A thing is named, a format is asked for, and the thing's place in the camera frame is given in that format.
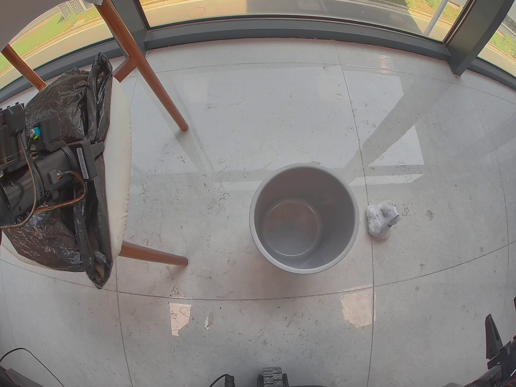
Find pale grey trash bin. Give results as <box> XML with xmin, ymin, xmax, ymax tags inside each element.
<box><xmin>249</xmin><ymin>163</ymin><xmax>360</xmax><ymax>274</ymax></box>

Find wooden chair cream cushions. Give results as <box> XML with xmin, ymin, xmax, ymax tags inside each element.
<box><xmin>0</xmin><ymin>0</ymin><xmax>189</xmax><ymax>275</ymax></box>

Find black plastic bag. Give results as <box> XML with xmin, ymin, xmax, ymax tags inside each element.
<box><xmin>2</xmin><ymin>53</ymin><xmax>113</xmax><ymax>289</ymax></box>

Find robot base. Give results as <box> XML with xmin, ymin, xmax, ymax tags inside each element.
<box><xmin>210</xmin><ymin>367</ymin><xmax>327</xmax><ymax>387</ymax></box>

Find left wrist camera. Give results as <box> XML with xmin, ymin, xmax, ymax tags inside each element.
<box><xmin>0</xmin><ymin>105</ymin><xmax>63</xmax><ymax>164</ymax></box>

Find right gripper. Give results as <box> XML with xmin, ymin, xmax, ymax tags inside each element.
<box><xmin>464</xmin><ymin>296</ymin><xmax>516</xmax><ymax>387</ymax></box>

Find crumpled white printed wrapper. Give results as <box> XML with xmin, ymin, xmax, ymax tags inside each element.
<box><xmin>366</xmin><ymin>201</ymin><xmax>402</xmax><ymax>240</ymax></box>

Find black cable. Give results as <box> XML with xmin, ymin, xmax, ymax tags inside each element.
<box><xmin>0</xmin><ymin>347</ymin><xmax>70</xmax><ymax>387</ymax></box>

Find window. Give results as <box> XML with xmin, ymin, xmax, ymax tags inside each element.
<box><xmin>0</xmin><ymin>0</ymin><xmax>516</xmax><ymax>104</ymax></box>

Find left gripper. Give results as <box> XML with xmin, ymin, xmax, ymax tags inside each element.
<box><xmin>31</xmin><ymin>139</ymin><xmax>100</xmax><ymax>203</ymax></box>

